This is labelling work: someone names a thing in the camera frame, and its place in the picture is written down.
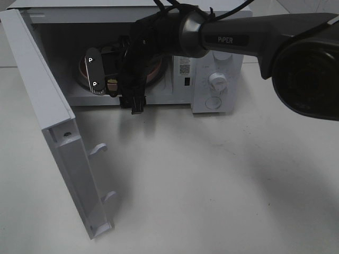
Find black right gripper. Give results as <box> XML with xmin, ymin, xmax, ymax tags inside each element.
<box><xmin>99</xmin><ymin>15</ymin><xmax>181</xmax><ymax>115</ymax></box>

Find pink round plate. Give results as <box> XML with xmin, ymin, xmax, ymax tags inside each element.
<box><xmin>74</xmin><ymin>58</ymin><xmax>168</xmax><ymax>90</ymax></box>

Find white microwave door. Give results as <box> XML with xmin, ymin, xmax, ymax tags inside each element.
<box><xmin>1</xmin><ymin>9</ymin><xmax>115</xmax><ymax>239</ymax></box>

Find white bread sandwich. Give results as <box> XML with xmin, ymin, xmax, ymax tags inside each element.
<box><xmin>101</xmin><ymin>46</ymin><xmax>119</xmax><ymax>97</ymax></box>

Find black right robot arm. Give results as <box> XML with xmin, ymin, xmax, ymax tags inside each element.
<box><xmin>102</xmin><ymin>10</ymin><xmax>338</xmax><ymax>121</ymax></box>

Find glass microwave turntable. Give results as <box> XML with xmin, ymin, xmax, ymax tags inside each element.
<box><xmin>73</xmin><ymin>57</ymin><xmax>172</xmax><ymax>91</ymax></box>

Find white microwave oven body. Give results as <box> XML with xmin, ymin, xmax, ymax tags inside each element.
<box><xmin>1</xmin><ymin>1</ymin><xmax>243</xmax><ymax>113</ymax></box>

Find lower white timer knob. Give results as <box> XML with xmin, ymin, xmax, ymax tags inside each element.
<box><xmin>208</xmin><ymin>72</ymin><xmax>228</xmax><ymax>92</ymax></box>

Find upper white power knob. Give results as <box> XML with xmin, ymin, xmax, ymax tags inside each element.
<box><xmin>212</xmin><ymin>51</ymin><xmax>232</xmax><ymax>62</ymax></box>

